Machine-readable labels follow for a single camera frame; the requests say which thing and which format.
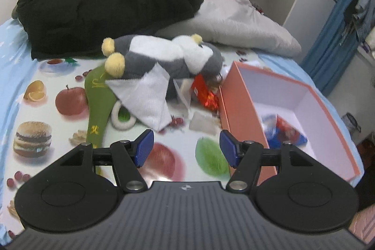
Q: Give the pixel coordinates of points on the hanging clothes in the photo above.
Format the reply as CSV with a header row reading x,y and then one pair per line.
x,y
361,9

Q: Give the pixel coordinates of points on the blue packet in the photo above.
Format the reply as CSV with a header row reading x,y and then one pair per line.
x,y
271,132

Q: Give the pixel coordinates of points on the grey white penguin plush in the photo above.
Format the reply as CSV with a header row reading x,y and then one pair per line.
x,y
152,62

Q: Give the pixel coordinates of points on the blue curtain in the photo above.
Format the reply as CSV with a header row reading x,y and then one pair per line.
x,y
331,42

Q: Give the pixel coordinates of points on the small grey container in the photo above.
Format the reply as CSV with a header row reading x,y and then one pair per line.
x,y
351,122

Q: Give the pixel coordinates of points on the row of small bottles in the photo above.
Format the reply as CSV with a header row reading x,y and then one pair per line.
x,y
257,8

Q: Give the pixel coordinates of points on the grey pillow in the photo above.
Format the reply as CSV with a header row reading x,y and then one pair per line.
x,y
234,21

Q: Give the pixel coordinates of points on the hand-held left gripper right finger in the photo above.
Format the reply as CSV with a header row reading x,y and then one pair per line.
x,y
230,150

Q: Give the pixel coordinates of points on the fruit printed mat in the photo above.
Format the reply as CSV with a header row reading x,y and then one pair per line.
x,y
58,127

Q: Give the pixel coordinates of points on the person's pink trouser leg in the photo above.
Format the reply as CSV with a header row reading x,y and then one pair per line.
x,y
363,228

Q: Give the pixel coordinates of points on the clear plastic wrapper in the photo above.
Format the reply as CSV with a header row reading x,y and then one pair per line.
x,y
184,91

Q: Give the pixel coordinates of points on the white towel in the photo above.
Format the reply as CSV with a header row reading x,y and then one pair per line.
x,y
146,100

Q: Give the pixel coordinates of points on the orange box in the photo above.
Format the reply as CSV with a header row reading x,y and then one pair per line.
x,y
234,97

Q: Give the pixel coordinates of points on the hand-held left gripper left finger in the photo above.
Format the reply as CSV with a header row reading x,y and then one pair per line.
x,y
143,147

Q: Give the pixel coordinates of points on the black jacket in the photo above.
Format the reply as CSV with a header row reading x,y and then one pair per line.
x,y
102,4

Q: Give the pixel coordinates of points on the small clear plastic bag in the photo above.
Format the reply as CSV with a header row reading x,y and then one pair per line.
x,y
202,122

